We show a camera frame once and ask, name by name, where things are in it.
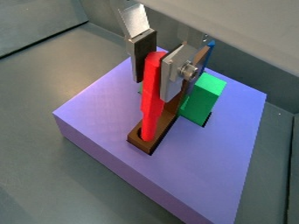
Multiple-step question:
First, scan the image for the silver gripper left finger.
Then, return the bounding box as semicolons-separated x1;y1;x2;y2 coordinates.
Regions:
110;0;157;82

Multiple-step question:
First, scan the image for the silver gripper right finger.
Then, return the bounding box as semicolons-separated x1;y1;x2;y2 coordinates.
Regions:
161;23;210;102

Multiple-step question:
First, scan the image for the red peg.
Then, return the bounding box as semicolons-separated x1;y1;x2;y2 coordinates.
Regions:
141;52;166;142

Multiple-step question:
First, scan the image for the purple base board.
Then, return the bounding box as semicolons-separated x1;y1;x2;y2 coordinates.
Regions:
53;60;267;224

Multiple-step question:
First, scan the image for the green block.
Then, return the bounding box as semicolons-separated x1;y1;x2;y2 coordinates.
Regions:
179;73;227;127
138;82;143;95

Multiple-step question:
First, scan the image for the brown L-shaped block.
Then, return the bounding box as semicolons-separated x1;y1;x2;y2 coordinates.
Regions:
126;45;213;156

